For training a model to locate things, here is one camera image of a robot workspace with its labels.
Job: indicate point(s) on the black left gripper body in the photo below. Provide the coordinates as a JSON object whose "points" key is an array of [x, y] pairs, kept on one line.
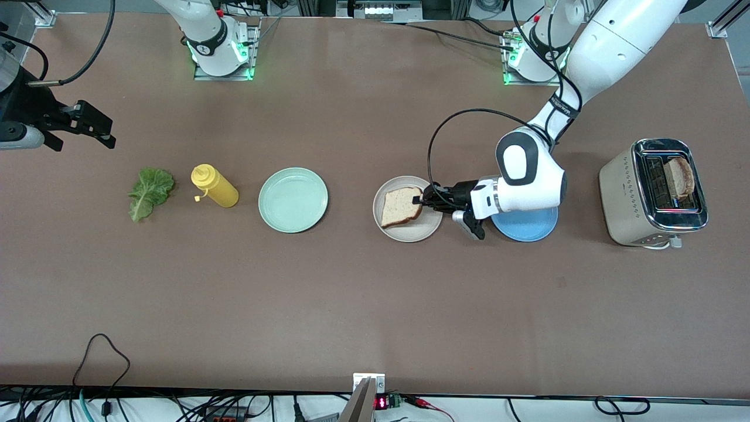
{"points": [[460, 192]]}

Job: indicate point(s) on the yellow squeeze bottle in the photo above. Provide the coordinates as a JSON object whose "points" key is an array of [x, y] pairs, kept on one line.
{"points": [[220, 190]]}

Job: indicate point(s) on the blue plate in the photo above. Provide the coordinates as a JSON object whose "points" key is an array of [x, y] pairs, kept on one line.
{"points": [[527, 231]]}

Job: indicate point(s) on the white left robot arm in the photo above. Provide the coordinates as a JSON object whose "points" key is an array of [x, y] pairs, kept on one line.
{"points": [[621, 41]]}

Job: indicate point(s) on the silver mounting bracket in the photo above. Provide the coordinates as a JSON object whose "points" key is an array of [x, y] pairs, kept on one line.
{"points": [[378, 384]]}

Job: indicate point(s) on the aluminium frame profile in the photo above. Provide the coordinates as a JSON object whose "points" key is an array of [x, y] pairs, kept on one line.
{"points": [[44, 17], [718, 28]]}

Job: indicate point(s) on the toasted bread slice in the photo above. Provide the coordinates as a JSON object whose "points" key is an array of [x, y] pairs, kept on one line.
{"points": [[399, 208], [681, 176]]}

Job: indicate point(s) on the grey camera mount bar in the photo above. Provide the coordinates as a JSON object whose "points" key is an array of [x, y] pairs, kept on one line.
{"points": [[360, 407]]}

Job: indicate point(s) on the lit control box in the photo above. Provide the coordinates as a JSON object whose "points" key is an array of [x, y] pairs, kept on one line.
{"points": [[381, 10]]}

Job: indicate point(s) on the beige chrome toaster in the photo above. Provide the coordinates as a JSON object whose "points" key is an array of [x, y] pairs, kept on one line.
{"points": [[621, 193]]}

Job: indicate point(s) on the beige plate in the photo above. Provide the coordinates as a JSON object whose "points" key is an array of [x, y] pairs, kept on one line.
{"points": [[410, 235]]}

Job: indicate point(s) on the mint green plate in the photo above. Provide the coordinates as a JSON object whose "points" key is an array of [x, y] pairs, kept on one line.
{"points": [[293, 200]]}

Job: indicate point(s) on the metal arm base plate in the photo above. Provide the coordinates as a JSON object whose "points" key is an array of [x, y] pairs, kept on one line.
{"points": [[222, 78], [536, 83]]}

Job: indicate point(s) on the green lettuce leaf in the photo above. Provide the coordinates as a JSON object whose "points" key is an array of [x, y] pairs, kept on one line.
{"points": [[149, 190]]}

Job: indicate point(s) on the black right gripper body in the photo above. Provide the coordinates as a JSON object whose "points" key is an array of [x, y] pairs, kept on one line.
{"points": [[26, 105]]}

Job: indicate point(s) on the red LED display module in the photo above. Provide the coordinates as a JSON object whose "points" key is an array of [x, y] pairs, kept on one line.
{"points": [[382, 402]]}

